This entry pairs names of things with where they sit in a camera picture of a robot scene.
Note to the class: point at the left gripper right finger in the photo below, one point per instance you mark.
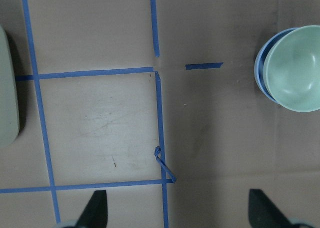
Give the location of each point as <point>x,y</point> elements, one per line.
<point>262,212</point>

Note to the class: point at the green bowl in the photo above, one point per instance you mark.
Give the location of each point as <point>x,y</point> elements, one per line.
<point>291,70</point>

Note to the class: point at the cream two-slot toaster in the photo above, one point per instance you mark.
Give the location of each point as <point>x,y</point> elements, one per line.
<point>9,109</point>

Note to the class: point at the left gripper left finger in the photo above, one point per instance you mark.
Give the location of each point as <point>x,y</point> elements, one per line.
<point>95,214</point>

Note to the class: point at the blue bowl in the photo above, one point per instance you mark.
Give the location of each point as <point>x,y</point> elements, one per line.
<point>260,60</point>

